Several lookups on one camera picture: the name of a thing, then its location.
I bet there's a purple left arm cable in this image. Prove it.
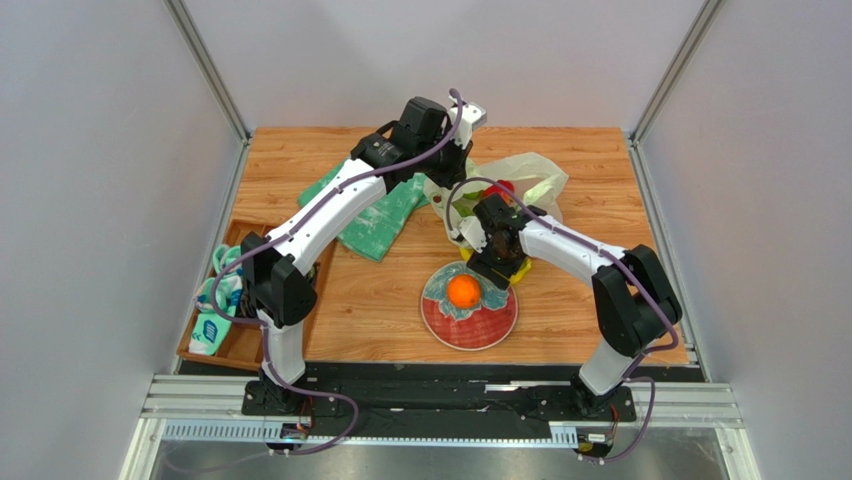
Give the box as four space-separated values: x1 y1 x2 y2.
208 87 466 457

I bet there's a teal white sock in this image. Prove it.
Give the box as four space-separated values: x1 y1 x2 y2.
188 244 243 356

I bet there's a wooden compartment tray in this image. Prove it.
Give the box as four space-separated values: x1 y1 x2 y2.
175 219 335 373

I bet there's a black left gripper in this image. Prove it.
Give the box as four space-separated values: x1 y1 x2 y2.
416 129 474 192

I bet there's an aluminium frame rail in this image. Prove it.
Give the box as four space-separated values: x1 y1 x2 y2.
121 375 760 479

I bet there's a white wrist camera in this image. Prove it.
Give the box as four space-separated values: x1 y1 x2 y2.
448 103 487 148
458 216 487 252

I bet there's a floral red blue plate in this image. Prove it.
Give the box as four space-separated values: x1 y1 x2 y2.
420 261 519 352

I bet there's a translucent avocado print plastic bag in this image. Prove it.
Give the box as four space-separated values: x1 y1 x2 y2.
423 152 569 248

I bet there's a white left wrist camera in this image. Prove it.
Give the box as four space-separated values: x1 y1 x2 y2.
448 103 487 148

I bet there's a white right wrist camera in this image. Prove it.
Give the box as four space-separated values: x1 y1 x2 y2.
458 216 487 252

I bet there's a green tie-dye cloth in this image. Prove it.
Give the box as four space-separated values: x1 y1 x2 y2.
336 173 429 262

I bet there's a red fake apple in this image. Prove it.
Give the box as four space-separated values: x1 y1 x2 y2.
482 180 515 203

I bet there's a yellow fake banana bunch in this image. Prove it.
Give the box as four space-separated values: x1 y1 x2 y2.
459 248 532 290

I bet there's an orange fake orange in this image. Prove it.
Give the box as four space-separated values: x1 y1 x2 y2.
446 274 482 309

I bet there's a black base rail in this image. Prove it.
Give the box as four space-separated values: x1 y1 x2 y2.
241 362 637 439

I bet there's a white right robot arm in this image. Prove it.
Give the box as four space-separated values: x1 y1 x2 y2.
453 193 683 397

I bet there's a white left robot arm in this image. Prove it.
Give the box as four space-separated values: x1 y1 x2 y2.
240 97 487 388

